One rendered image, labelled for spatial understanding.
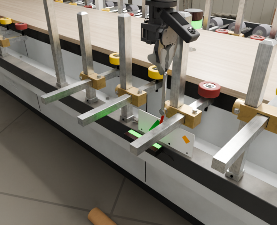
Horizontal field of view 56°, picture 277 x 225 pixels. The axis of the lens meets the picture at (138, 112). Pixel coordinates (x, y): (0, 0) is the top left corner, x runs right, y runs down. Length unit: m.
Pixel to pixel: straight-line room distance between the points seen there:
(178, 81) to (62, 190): 1.23
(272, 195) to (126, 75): 0.64
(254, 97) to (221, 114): 0.35
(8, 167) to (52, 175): 0.35
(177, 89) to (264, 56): 0.30
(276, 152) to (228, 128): 0.19
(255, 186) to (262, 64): 0.40
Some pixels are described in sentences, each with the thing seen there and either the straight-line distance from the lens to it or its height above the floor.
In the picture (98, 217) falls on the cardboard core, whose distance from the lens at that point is 1.57.
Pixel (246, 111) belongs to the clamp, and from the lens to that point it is 0.77.
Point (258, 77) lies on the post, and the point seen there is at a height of 1.05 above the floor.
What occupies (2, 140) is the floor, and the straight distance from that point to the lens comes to 2.46.
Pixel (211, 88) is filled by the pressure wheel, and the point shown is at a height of 0.91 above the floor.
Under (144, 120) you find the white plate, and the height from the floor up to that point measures 0.76.
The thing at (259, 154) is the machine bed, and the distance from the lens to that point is 1.11.
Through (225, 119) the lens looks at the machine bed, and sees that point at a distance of 1.09.
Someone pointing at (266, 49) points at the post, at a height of 1.13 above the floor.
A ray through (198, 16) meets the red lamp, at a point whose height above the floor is 1.17.
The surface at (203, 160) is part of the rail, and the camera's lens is 0.96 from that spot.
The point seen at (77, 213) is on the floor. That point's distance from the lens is 1.71.
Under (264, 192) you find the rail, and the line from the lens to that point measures 0.92.
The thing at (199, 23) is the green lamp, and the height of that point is 1.15.
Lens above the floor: 1.32
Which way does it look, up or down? 31 degrees down
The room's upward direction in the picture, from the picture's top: straight up
